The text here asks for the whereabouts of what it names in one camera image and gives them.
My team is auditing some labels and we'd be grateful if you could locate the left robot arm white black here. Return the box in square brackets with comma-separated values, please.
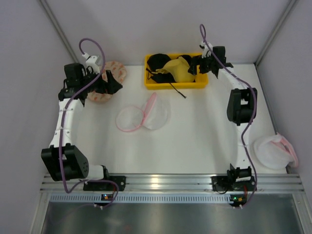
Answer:
[41, 61, 127, 181]

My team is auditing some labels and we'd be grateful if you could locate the patterned beige laundry bag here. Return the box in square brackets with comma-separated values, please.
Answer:
[87, 61, 127, 103]

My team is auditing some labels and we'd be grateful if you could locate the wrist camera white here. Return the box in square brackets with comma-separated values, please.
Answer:
[199, 41, 213, 58]
[82, 53, 102, 74]

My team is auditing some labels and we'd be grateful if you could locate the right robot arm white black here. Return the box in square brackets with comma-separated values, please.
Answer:
[188, 41, 257, 174]

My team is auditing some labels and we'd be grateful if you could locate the aluminium rail front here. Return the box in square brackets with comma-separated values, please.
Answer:
[39, 173, 304, 193]

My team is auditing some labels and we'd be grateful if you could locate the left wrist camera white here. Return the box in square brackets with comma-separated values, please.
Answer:
[82, 53, 102, 74]

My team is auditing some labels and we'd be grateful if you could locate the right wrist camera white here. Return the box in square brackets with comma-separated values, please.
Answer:
[199, 41, 213, 58]

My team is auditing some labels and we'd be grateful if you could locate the black bra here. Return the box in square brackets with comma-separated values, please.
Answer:
[146, 54, 192, 98]

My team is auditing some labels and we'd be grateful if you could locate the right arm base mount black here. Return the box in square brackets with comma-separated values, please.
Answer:
[211, 175, 255, 193]

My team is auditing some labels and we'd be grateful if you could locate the yellow bra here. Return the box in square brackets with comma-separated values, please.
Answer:
[156, 56, 195, 83]

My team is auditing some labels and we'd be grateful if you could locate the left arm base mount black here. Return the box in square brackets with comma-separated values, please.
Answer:
[83, 175, 126, 192]

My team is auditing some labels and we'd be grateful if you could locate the slotted cable duct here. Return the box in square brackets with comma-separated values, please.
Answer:
[50, 193, 246, 204]

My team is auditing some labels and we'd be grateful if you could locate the yellow plastic bin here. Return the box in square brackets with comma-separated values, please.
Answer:
[144, 53, 209, 90]

